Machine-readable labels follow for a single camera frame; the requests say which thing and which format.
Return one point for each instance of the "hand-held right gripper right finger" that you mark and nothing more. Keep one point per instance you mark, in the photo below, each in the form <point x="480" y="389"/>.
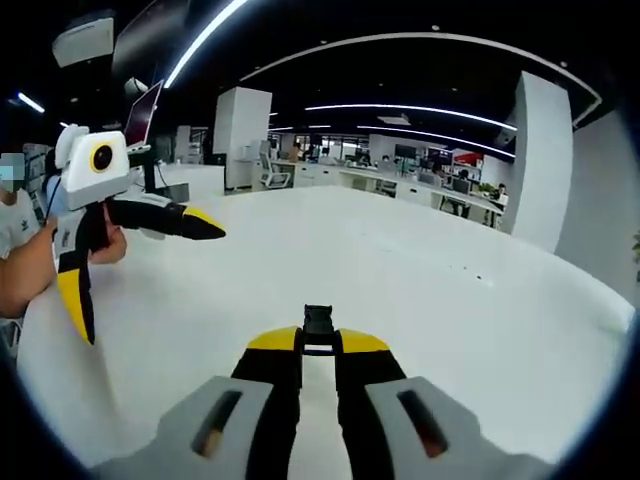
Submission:
<point x="370" y="400"/>

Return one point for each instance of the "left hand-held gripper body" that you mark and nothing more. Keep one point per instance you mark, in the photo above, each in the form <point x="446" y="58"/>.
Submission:
<point x="90" y="185"/>

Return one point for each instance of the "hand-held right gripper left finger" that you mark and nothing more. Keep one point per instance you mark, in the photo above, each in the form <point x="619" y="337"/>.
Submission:
<point x="265" y="400"/>

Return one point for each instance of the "black socket buckle part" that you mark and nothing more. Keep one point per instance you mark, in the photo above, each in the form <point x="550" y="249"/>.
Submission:
<point x="318" y="317"/>

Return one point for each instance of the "person's left hand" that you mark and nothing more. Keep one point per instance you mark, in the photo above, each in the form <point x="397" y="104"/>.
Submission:
<point x="110" y="247"/>

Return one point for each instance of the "white low cabinet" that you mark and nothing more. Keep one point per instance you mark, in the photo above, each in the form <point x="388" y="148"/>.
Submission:
<point x="200" y="180"/>

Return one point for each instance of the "laptop on stand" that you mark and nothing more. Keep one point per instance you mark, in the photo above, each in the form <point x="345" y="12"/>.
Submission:
<point x="142" y="115"/>

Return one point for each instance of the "white square pillar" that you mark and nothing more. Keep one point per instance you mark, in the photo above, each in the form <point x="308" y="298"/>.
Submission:
<point x="542" y="165"/>
<point x="245" y="140"/>

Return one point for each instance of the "white office chair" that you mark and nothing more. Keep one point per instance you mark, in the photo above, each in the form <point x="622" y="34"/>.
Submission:
<point x="272" y="170"/>

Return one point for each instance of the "ceiling air conditioner unit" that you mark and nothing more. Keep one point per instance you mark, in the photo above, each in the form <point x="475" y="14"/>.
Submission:
<point x="82" y="42"/>

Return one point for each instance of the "dark hanging panel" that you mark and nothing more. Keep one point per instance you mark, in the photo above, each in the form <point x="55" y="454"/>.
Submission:
<point x="150" y="40"/>

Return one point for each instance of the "long ceiling light strip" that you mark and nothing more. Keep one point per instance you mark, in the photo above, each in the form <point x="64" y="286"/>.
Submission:
<point x="202" y="40"/>

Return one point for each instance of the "row of white office desks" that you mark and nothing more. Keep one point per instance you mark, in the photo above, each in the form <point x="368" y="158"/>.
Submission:
<point x="360" y="180"/>

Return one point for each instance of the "dark wall screen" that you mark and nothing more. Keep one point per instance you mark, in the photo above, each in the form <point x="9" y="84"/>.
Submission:
<point x="408" y="150"/>

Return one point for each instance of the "red wall banner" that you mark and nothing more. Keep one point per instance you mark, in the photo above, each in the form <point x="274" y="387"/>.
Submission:
<point x="470" y="159"/>

